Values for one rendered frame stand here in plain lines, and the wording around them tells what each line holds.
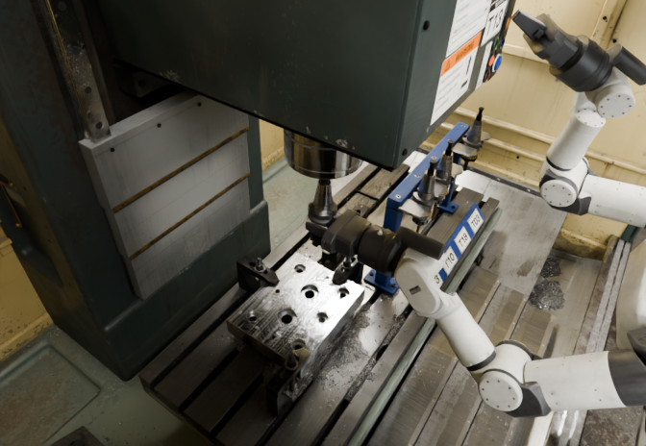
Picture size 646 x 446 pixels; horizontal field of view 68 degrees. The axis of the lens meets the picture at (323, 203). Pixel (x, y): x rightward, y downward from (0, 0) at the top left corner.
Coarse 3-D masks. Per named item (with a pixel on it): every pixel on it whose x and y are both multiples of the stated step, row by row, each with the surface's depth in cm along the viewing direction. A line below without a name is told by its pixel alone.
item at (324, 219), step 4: (312, 208) 102; (336, 208) 103; (308, 212) 104; (312, 212) 101; (316, 212) 101; (328, 212) 102; (332, 212) 103; (312, 216) 102; (316, 216) 101; (320, 216) 101; (324, 216) 101; (328, 216) 101; (332, 216) 103; (312, 220) 102; (316, 220) 102; (320, 220) 102; (324, 220) 102; (328, 220) 103; (320, 224) 102; (324, 224) 102
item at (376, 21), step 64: (128, 0) 85; (192, 0) 75; (256, 0) 68; (320, 0) 62; (384, 0) 57; (448, 0) 61; (128, 64) 96; (192, 64) 84; (256, 64) 75; (320, 64) 68; (384, 64) 62; (320, 128) 74; (384, 128) 67
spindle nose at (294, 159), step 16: (288, 144) 88; (304, 144) 85; (320, 144) 84; (288, 160) 91; (304, 160) 87; (320, 160) 86; (336, 160) 86; (352, 160) 88; (320, 176) 88; (336, 176) 89
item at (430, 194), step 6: (426, 174) 117; (426, 180) 117; (432, 180) 117; (420, 186) 119; (426, 186) 118; (432, 186) 118; (420, 192) 120; (426, 192) 119; (432, 192) 119; (426, 198) 119; (432, 198) 120
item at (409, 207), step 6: (402, 204) 120; (408, 204) 120; (414, 204) 120; (420, 204) 120; (402, 210) 118; (408, 210) 118; (414, 210) 118; (420, 210) 118; (426, 210) 118; (414, 216) 116; (420, 216) 116; (426, 216) 117
